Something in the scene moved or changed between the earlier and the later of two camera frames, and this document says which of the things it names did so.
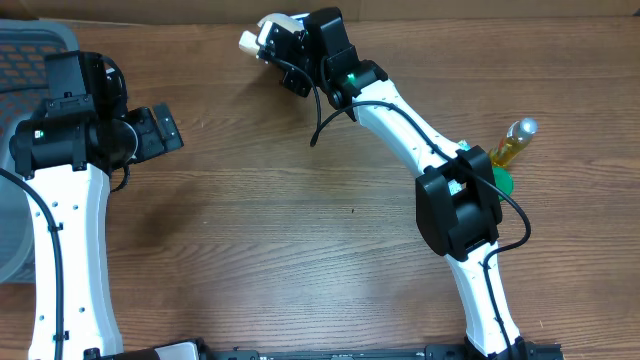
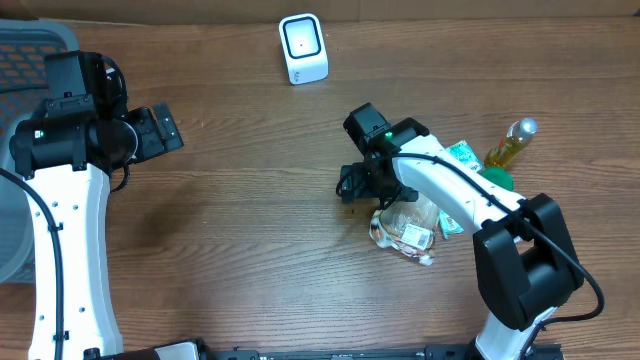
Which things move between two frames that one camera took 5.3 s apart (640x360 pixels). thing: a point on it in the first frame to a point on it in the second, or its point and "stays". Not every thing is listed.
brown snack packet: (248, 40) to (409, 224)
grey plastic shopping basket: (24, 47) stays
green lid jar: (503, 179) stays
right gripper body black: (311, 66) to (364, 180)
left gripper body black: (167, 126) stays
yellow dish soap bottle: (517, 137) stays
